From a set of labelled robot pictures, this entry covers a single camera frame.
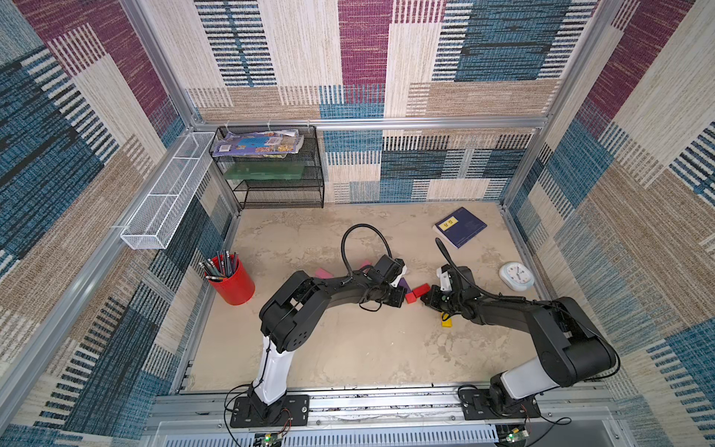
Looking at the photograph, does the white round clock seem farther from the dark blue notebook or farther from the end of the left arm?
the end of the left arm

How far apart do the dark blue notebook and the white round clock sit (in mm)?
171

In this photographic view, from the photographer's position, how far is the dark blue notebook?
1104 mm

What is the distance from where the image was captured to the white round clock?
37.7 inches
